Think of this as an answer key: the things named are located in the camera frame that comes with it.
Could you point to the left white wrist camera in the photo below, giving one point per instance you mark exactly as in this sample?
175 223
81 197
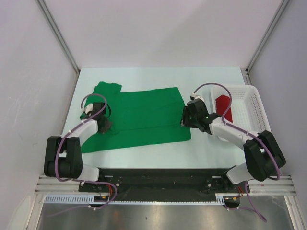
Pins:
87 109

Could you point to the aluminium corner post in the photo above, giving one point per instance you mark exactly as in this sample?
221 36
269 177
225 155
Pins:
58 34
272 25

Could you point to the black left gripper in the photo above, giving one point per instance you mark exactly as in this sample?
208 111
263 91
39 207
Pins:
108 125

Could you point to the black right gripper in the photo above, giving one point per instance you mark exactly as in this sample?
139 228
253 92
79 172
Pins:
184 120

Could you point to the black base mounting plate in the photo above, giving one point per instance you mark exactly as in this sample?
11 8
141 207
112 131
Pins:
168 183

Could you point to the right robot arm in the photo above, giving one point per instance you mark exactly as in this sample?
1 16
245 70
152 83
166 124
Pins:
263 156

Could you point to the left aluminium corner post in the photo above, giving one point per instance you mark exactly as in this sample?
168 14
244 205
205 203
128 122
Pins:
58 34

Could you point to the white slotted cable duct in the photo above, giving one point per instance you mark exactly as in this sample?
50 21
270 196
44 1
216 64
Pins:
211 199

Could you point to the aluminium rail frame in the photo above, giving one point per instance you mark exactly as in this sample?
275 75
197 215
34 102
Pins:
283 187

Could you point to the rolled red t shirt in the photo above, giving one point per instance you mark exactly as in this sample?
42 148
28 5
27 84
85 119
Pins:
222 103

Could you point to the white perforated plastic basket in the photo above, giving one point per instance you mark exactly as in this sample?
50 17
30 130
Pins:
247 109

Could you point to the green t shirt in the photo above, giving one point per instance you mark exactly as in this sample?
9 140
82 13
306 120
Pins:
138 118

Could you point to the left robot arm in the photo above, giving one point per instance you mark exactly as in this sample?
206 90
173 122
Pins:
63 158

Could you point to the right aluminium corner post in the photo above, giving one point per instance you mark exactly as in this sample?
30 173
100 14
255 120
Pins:
272 25

